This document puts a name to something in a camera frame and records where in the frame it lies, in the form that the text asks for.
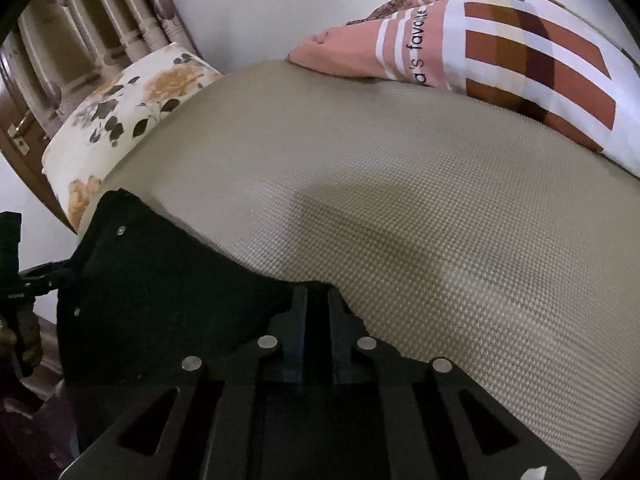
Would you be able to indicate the brown wooden door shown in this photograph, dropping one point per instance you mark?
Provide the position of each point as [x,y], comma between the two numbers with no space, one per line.
[30,170]

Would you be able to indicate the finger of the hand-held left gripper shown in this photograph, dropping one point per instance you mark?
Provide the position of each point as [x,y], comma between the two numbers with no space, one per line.
[42,277]

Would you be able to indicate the floral white cushion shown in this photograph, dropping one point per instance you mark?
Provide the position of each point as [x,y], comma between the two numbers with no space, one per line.
[125,100]

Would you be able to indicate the black pants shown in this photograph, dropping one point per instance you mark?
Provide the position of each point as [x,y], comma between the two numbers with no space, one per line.
[165,290]

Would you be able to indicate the pink patterned blanket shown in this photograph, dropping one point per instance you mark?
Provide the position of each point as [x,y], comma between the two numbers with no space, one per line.
[500,45]

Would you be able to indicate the wooden spindle headboard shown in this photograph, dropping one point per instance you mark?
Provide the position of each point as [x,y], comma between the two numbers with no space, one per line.
[115,15]

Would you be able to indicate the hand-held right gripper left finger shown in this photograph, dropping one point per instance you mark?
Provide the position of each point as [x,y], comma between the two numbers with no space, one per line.
[296,332]

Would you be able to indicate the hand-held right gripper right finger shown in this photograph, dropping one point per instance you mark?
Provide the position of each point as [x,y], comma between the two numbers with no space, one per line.
[336,332]

